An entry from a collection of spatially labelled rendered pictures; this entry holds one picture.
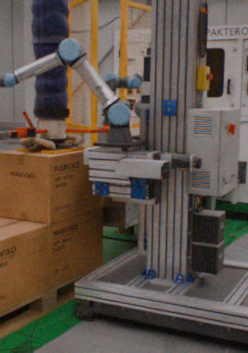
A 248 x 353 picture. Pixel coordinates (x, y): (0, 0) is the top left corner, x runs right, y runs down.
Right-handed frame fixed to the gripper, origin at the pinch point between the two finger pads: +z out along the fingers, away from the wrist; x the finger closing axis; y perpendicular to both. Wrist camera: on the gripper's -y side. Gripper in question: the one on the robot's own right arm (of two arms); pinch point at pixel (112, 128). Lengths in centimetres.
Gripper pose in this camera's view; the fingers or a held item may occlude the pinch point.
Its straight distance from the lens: 375.1
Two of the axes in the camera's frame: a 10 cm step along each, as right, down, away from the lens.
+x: 8.6, 1.0, -5.0
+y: -5.1, 1.4, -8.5
